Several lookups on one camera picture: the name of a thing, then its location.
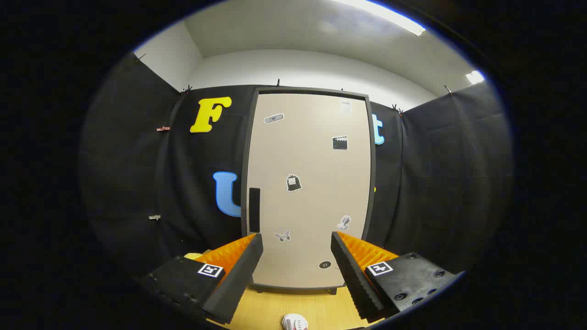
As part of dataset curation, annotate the white canvas shoe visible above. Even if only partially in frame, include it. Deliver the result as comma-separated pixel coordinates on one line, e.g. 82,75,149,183
281,313,309,330

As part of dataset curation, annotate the grey shoe cabinet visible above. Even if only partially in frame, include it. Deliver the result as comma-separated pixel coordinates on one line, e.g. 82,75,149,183
241,86,377,295

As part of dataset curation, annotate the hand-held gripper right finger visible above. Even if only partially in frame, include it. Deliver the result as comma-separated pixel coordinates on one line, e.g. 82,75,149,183
331,231,464,321

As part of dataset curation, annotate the black backdrop cloth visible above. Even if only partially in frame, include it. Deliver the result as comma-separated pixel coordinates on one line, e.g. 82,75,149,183
80,53,512,280

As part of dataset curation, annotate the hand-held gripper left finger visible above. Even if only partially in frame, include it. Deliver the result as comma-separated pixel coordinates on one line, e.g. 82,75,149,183
140,233,264,325

